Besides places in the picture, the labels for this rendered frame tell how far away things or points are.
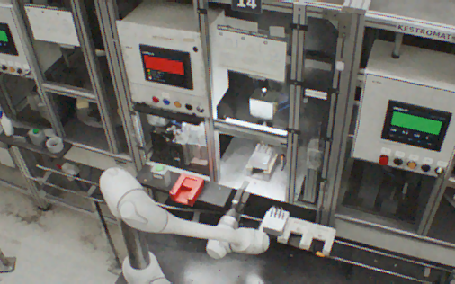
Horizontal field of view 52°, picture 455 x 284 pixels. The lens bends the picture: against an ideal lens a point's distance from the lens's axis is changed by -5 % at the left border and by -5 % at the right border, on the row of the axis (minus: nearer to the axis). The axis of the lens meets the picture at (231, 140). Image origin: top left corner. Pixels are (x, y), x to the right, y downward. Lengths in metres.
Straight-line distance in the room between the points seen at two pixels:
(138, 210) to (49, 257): 2.02
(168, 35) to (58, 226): 2.15
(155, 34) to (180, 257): 1.18
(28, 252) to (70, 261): 0.35
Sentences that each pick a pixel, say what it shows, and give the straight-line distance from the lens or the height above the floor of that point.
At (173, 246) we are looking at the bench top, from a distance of 2.70.
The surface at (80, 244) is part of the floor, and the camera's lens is 3.72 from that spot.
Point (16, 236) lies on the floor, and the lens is 3.95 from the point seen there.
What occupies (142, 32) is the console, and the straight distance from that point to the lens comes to 2.20.
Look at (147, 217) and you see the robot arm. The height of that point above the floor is 1.49.
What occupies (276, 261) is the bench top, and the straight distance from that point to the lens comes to 2.61.
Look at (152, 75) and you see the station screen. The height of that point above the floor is 1.58.
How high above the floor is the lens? 2.87
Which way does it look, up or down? 43 degrees down
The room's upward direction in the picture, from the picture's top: 3 degrees counter-clockwise
